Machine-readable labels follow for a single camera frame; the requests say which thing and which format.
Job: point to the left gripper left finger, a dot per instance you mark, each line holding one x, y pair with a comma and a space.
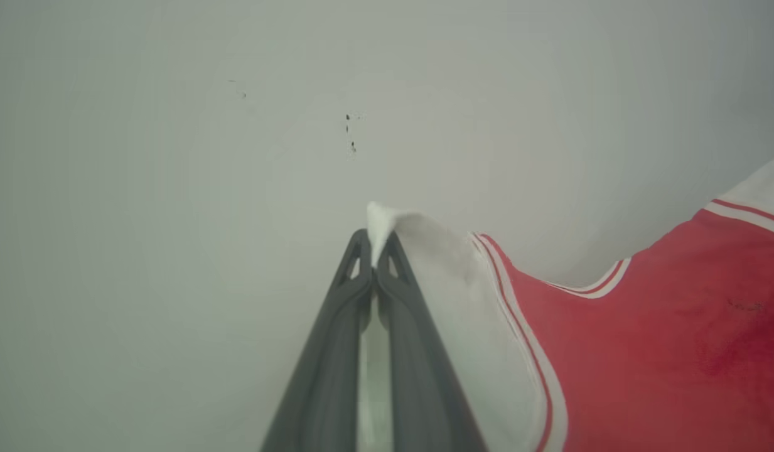
327, 376

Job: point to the red shirt with white sleeves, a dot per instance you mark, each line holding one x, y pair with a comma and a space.
644, 351

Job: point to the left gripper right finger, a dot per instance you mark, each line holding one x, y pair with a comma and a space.
418, 364

